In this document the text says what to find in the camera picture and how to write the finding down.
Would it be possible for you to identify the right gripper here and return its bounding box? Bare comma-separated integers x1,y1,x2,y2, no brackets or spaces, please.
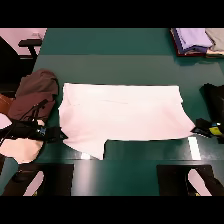
191,117,214,139

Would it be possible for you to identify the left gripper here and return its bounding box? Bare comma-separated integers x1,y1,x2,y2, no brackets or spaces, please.
39,125,69,144

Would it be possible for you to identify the white T-shirt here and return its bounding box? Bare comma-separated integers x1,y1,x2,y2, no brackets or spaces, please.
58,82,196,161

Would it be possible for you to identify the maroon garment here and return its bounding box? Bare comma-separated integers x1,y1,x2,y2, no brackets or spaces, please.
7,91,57,124

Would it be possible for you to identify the brown garment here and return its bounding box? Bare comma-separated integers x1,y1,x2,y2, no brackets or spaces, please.
15,68,60,98

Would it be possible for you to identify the dark red garment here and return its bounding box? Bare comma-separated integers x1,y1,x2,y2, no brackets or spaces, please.
170,28,208,58

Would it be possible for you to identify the grey garment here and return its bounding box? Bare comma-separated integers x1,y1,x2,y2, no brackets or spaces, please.
204,28,224,56

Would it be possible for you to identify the purple garment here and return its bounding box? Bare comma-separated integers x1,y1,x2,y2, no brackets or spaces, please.
174,28,215,54

